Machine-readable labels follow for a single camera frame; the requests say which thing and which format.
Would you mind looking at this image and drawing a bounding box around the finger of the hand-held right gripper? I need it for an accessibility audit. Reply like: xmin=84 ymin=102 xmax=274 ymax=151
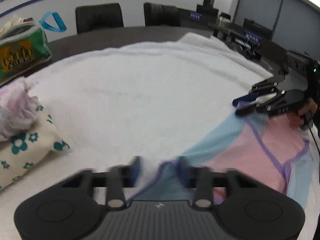
xmin=232 ymin=79 xmax=282 ymax=107
xmin=235 ymin=91 xmax=292 ymax=117

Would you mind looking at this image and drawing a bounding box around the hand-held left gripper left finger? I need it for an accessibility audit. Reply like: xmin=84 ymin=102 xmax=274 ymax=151
xmin=56 ymin=156 xmax=142 ymax=209

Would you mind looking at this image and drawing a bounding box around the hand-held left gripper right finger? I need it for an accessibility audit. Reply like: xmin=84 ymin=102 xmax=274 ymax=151
xmin=176 ymin=156 xmax=263 ymax=209

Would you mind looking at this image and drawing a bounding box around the pink mesh garment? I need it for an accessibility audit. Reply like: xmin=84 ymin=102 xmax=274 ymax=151
xmin=125 ymin=101 xmax=317 ymax=210

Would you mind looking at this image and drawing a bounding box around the person's right hand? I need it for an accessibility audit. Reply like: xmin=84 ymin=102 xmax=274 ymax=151
xmin=287 ymin=98 xmax=319 ymax=128

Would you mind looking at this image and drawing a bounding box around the black desk rack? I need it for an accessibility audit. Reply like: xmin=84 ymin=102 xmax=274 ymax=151
xmin=209 ymin=22 xmax=263 ymax=58

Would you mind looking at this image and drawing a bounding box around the white towel blanket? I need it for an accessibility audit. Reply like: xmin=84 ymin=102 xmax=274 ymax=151
xmin=0 ymin=32 xmax=320 ymax=240

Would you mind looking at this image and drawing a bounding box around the glass kettle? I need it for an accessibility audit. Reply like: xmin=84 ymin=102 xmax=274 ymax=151
xmin=217 ymin=15 xmax=232 ymax=28

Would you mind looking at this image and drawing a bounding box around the cream green-flowered folded garment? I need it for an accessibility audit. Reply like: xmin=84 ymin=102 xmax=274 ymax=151
xmin=0 ymin=96 xmax=70 ymax=190

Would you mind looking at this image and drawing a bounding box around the pink floral folded garment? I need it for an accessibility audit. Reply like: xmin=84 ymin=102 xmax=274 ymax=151
xmin=0 ymin=77 xmax=40 ymax=142

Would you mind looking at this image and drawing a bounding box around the green zip bag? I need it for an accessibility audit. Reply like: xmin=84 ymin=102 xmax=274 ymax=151
xmin=0 ymin=11 xmax=67 ymax=85

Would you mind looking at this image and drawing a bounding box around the cream cloth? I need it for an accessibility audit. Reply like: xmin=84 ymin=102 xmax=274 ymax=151
xmin=0 ymin=15 xmax=24 ymax=37

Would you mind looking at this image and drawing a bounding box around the black cable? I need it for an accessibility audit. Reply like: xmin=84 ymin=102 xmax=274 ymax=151
xmin=309 ymin=127 xmax=320 ymax=157

